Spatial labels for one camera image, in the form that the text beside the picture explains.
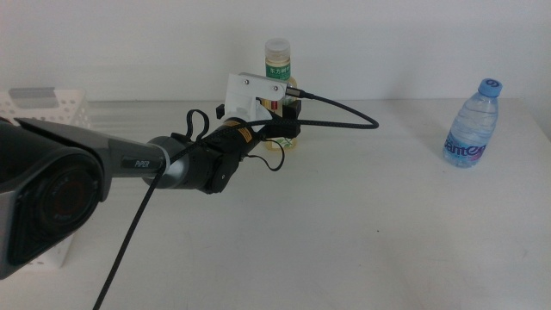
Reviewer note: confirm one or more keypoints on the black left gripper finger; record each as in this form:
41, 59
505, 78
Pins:
221, 111
292, 113

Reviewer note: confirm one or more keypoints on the yellow tea bottle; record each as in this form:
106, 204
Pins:
277, 53

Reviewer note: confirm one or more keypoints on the clear water bottle blue cap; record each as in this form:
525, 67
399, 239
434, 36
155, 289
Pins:
471, 125

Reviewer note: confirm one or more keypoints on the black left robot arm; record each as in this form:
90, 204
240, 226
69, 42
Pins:
51, 194

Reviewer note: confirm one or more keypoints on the white perforated plastic basket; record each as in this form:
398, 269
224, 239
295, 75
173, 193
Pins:
69, 109

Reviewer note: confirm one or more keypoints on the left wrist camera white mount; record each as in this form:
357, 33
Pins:
249, 92

